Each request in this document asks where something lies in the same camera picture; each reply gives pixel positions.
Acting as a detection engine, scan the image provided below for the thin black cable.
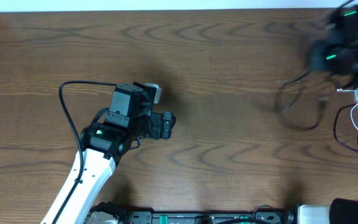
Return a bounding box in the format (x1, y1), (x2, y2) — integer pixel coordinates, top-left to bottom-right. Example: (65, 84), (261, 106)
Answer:
(333, 104), (358, 156)

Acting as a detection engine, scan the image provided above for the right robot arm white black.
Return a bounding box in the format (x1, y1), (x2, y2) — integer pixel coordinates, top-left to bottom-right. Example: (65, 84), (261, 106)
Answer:
(294, 4), (358, 223)

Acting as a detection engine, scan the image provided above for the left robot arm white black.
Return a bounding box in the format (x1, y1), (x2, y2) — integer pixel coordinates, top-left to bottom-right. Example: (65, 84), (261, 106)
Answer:
(42, 82), (176, 223)

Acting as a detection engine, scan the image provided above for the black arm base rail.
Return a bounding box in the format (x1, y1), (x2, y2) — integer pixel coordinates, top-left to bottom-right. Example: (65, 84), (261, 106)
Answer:
(84, 202), (295, 224)

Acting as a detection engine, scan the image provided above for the black USB cable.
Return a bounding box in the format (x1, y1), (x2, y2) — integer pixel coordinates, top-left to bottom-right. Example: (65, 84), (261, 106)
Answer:
(273, 70), (331, 131)

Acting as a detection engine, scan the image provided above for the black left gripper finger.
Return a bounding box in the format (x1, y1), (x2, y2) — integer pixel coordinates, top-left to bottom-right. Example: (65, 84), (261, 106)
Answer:
(162, 123), (172, 139)
(163, 111), (176, 128)

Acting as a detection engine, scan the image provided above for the white USB cable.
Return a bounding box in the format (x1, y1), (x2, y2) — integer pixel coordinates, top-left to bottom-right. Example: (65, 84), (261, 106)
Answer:
(336, 88), (358, 135)

